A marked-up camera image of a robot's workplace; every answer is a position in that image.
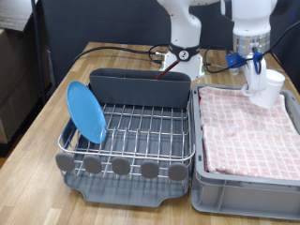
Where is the wooden shelf board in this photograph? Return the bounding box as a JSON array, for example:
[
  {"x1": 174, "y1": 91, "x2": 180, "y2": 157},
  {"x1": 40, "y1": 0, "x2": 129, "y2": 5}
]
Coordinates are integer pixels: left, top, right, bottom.
[{"x1": 0, "y1": 0, "x2": 35, "y2": 33}]

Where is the white mug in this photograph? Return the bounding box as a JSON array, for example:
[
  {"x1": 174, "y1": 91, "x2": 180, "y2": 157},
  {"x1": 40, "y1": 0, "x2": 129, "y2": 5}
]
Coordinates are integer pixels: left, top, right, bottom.
[{"x1": 240, "y1": 68, "x2": 286, "y2": 110}]

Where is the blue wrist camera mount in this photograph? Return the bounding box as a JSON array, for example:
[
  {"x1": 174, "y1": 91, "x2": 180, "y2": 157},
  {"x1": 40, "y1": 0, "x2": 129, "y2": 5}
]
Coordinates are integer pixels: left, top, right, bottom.
[{"x1": 224, "y1": 52, "x2": 248, "y2": 69}]

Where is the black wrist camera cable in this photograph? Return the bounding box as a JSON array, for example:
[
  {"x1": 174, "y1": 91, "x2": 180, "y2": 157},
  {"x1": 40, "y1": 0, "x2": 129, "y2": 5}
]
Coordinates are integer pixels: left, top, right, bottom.
[{"x1": 203, "y1": 19, "x2": 300, "y2": 75}]

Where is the blue plastic plate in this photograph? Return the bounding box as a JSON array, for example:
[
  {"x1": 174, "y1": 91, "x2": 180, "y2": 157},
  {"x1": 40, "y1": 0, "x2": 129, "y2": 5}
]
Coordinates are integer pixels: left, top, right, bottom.
[{"x1": 65, "y1": 80, "x2": 109, "y2": 144}]

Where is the brown wooden spoon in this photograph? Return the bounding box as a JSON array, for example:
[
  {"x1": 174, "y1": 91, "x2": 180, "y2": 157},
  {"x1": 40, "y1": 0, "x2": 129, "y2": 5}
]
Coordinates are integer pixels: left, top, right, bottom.
[{"x1": 154, "y1": 59, "x2": 182, "y2": 81}]

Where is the dark grey cutlery holder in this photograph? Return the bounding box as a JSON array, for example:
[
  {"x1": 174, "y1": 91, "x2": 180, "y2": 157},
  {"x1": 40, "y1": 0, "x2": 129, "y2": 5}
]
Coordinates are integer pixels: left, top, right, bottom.
[{"x1": 88, "y1": 67, "x2": 192, "y2": 110}]

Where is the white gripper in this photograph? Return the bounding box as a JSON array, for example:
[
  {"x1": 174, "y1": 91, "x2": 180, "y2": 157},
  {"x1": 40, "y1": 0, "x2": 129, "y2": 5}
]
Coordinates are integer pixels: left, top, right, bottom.
[{"x1": 242, "y1": 56, "x2": 268, "y2": 94}]

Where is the cardboard box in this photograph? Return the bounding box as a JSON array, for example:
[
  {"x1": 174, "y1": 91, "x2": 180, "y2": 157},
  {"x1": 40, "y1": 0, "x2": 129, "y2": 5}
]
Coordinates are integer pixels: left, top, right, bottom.
[
  {"x1": 0, "y1": 27, "x2": 53, "y2": 106},
  {"x1": 0, "y1": 90, "x2": 45, "y2": 145}
]

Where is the black metal shelf post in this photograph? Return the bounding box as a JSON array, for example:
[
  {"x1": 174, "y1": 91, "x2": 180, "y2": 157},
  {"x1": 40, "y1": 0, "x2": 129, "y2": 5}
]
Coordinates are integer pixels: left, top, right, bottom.
[{"x1": 30, "y1": 0, "x2": 49, "y2": 106}]

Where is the looped black cable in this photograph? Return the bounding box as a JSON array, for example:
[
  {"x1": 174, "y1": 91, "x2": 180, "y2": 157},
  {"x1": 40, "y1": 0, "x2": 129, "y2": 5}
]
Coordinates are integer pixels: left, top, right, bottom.
[{"x1": 147, "y1": 43, "x2": 171, "y2": 66}]

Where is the grey drain tray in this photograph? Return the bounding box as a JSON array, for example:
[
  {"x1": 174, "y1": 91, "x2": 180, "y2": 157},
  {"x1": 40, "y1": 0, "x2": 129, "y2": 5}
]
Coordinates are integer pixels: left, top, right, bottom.
[{"x1": 63, "y1": 93, "x2": 192, "y2": 208}]

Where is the grey plastic crate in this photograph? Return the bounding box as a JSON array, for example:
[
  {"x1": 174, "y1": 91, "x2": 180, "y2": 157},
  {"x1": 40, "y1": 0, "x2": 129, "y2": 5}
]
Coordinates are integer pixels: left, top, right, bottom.
[{"x1": 190, "y1": 82, "x2": 300, "y2": 221}]

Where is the long black table cable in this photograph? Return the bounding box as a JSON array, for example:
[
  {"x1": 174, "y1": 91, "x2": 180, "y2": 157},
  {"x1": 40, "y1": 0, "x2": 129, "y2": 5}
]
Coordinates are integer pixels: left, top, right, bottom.
[{"x1": 72, "y1": 45, "x2": 158, "y2": 64}]

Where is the metal wire dish rack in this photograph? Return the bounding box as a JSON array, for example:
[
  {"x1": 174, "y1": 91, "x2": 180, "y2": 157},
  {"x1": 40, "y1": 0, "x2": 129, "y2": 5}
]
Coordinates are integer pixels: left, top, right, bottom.
[{"x1": 54, "y1": 82, "x2": 197, "y2": 188}]

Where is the pink checked towel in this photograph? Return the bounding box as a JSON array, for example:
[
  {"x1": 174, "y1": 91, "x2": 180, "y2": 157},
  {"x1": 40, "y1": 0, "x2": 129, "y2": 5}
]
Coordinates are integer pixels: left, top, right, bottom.
[{"x1": 198, "y1": 85, "x2": 300, "y2": 182}]

